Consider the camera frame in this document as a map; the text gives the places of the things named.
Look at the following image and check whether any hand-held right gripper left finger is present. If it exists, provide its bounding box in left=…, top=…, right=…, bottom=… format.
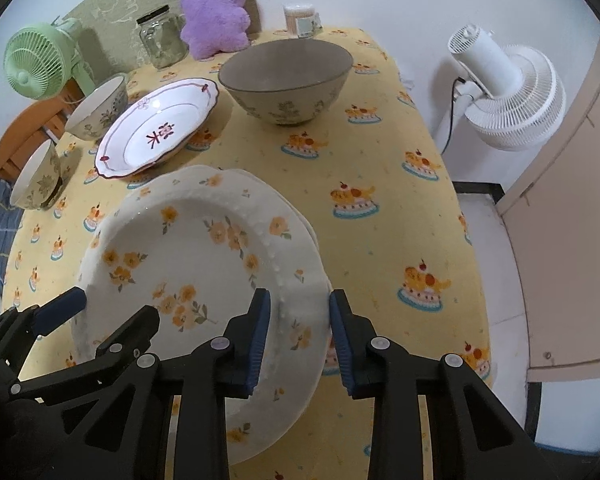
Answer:
left=70, top=288, right=272, bottom=480

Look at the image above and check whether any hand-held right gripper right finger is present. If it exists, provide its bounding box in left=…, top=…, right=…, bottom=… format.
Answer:
left=329, top=288, right=547, bottom=480

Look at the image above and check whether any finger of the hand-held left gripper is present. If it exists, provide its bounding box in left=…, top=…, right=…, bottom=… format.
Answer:
left=10, top=306, right=161, bottom=407
left=0, top=287, right=88, bottom=378

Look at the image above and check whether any white plate with orange flowers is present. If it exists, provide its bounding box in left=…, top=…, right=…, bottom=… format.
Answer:
left=71, top=164, right=331, bottom=467
left=229, top=167, right=332, bottom=391

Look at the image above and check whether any small floral bowl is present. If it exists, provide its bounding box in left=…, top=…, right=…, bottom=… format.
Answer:
left=9, top=139, right=62, bottom=210
left=64, top=74, right=130, bottom=141

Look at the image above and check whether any white plate with red print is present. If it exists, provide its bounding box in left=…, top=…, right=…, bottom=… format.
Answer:
left=94, top=78, right=220, bottom=181

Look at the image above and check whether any large grey bowl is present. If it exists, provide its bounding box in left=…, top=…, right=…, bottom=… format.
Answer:
left=218, top=40, right=355, bottom=127

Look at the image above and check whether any grey plaid pillow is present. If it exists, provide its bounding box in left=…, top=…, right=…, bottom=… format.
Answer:
left=0, top=177, right=26, bottom=281

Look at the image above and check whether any wooden headboard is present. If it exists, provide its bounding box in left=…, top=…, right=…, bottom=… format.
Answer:
left=0, top=95, right=81, bottom=181

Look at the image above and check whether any yellow printed tablecloth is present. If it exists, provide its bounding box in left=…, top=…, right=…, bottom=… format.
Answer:
left=0, top=26, right=493, bottom=480

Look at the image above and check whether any beige door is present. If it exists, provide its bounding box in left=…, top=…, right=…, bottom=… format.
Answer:
left=495, top=25, right=600, bottom=386

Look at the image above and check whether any green desk fan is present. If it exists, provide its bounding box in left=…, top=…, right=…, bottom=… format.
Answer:
left=2, top=17, right=101, bottom=111

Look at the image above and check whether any glass jar with black lid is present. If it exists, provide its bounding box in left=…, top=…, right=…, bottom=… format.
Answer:
left=136, top=5, right=188, bottom=71

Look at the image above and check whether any white standing fan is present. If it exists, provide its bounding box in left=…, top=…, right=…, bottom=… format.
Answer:
left=432, top=22, right=566, bottom=151

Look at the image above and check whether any purple plush toy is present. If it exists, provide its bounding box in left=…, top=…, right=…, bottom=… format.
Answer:
left=180, top=0, right=251, bottom=59

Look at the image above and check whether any cotton swab container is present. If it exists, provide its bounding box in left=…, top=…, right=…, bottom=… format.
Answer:
left=283, top=4, right=323, bottom=38

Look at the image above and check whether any black fan cable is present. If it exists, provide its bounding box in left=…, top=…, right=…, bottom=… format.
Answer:
left=439, top=77, right=468, bottom=156

